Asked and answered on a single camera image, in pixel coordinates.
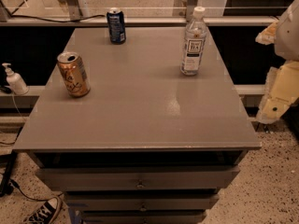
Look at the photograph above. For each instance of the black canvas sneaker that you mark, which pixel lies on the black canvas sneaker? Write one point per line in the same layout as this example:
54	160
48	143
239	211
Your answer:
46	213

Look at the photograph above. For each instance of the white pump dispenser bottle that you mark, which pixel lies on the white pump dispenser bottle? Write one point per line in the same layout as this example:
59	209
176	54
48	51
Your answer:
15	80

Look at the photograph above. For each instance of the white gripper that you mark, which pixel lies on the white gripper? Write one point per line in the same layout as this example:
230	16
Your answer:
289	34

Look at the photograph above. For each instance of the grey drawer cabinet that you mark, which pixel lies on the grey drawer cabinet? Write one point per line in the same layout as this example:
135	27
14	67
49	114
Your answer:
147	144

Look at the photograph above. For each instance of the gold soda can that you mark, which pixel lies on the gold soda can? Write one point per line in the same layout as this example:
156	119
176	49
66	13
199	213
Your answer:
72	69

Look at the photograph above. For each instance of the clear water bottle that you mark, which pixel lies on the clear water bottle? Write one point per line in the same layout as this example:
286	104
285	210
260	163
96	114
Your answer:
194	42

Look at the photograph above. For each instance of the grey metal frame post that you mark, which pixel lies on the grey metal frame post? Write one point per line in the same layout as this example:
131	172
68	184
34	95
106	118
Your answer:
78	9

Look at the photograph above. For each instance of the blue pepsi can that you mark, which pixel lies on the blue pepsi can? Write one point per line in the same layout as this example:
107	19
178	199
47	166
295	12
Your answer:
116	25

